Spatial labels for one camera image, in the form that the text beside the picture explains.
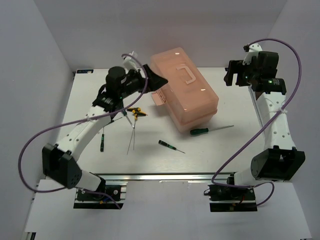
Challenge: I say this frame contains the green handled screwdriver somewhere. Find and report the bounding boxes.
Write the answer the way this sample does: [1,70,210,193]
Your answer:
[122,110,135,129]

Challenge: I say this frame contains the small green precision screwdriver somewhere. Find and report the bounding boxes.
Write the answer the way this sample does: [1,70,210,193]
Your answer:
[100,127,105,152]

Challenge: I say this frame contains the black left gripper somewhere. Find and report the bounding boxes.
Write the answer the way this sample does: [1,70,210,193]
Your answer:
[119,64,169,100]

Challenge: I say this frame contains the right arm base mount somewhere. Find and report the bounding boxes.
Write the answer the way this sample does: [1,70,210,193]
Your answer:
[203,183,258,213]

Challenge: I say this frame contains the blue label sticker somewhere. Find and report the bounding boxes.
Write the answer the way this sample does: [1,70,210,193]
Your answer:
[76,69,94,74]

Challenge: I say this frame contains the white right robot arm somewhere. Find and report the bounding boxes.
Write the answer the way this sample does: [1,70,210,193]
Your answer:
[224,51,306,200]

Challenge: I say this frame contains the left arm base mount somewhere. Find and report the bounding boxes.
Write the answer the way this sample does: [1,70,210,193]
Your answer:
[73,181,127,210]

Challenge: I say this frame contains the large green screwdriver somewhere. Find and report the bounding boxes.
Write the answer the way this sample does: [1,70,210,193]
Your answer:
[189,125,234,136]

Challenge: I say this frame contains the pink plastic toolbox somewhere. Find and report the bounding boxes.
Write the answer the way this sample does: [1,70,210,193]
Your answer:
[149,47,219,133]

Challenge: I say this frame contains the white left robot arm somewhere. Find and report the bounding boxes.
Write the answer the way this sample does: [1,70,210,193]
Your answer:
[42,64,168,200]

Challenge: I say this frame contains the aluminium front rail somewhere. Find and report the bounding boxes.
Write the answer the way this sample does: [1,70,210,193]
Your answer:
[94,172,238,182]

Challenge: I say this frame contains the yellow black hex key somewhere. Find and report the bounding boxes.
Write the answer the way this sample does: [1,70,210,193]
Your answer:
[127,107,141,154]
[127,107,148,154]

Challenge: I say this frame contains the small black green screwdriver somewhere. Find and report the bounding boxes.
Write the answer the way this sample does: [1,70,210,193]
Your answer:
[158,140,185,154]

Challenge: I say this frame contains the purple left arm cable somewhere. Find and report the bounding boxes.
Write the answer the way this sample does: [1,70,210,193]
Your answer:
[17,53,148,210]

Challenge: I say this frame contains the black green precision screwdriver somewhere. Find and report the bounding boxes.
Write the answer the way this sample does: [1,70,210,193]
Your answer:
[107,117,123,125]

